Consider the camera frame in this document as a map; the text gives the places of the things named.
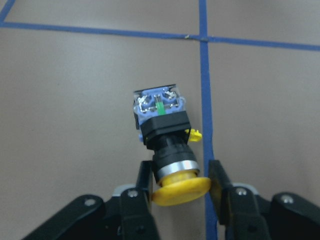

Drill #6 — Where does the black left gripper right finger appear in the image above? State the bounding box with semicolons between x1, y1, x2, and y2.
208;160;271;240

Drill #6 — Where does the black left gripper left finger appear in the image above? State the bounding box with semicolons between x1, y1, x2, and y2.
120;160;160;240

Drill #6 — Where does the yellow push button switch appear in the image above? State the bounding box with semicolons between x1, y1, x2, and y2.
132;84;211;207

